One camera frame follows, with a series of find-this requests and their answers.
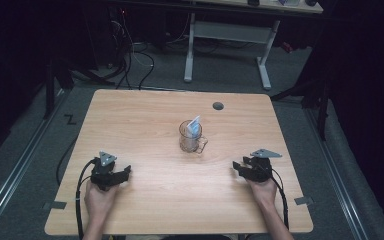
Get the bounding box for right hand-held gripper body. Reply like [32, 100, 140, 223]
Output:
[243, 148, 283, 183]

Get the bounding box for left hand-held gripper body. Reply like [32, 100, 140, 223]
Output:
[89, 151, 118, 192]

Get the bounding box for clear glass mug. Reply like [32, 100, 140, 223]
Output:
[178, 119, 209, 155]

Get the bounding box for white blue toothpaste tube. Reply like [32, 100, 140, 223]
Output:
[185, 115, 203, 150]

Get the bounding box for person's right hand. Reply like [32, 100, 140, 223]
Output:
[248, 177, 278, 209]

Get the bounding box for person's left hand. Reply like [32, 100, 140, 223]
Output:
[83, 180, 119, 221]

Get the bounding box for grey tape strip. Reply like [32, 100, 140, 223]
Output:
[293, 196, 314, 206]
[42, 200, 68, 211]

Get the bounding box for black zigzag floor tape mark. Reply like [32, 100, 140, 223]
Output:
[63, 113, 78, 126]

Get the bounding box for black metal stand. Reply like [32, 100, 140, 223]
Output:
[42, 54, 116, 120]
[269, 73, 331, 142]

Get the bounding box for small red object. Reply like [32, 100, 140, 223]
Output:
[280, 41, 295, 55]

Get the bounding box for white framed wooden desk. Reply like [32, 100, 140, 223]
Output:
[183, 0, 324, 91]

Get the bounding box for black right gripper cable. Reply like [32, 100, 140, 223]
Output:
[269, 166, 290, 232]

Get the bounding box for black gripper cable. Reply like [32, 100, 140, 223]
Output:
[74, 158, 98, 240]
[269, 166, 290, 232]

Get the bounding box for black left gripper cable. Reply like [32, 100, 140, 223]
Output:
[74, 158, 98, 240]

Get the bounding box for thin black floor cable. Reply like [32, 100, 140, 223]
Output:
[55, 134, 80, 187]

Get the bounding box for metal floor rail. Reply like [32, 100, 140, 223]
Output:
[303, 108, 370, 240]
[0, 89, 69, 234]

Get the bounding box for black floor cables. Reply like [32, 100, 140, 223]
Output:
[106, 39, 156, 91]

